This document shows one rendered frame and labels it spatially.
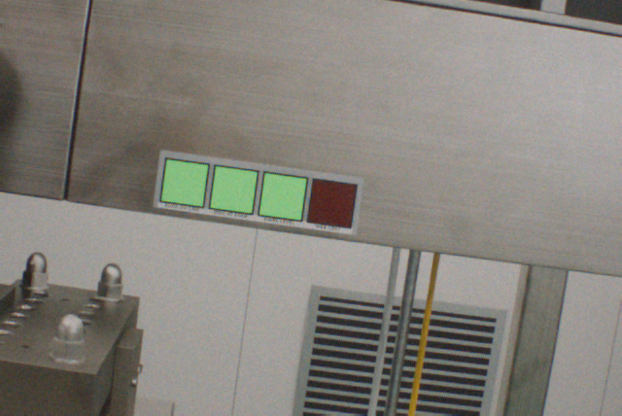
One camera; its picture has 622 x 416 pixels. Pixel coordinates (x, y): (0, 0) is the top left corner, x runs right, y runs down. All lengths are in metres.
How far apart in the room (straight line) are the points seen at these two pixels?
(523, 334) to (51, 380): 0.77
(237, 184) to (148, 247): 2.40
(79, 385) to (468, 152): 0.59
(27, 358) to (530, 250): 0.66
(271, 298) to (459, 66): 2.45
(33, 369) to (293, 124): 0.49
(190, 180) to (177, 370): 2.49
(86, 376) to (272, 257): 2.72
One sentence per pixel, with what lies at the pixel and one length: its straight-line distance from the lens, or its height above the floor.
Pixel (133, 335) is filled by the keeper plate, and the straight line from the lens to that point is 1.43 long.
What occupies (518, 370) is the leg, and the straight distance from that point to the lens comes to 1.77.
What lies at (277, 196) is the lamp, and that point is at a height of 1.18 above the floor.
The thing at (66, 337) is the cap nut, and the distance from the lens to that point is 1.24.
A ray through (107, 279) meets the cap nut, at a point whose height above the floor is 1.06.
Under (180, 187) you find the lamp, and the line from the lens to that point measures 1.53.
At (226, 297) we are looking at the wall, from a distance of 3.93.
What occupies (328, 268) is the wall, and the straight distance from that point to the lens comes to 3.91.
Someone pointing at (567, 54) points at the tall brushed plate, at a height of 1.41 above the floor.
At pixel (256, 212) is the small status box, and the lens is 1.53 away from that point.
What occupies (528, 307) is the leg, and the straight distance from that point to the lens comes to 1.75.
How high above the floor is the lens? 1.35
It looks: 5 degrees down
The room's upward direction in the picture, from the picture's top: 8 degrees clockwise
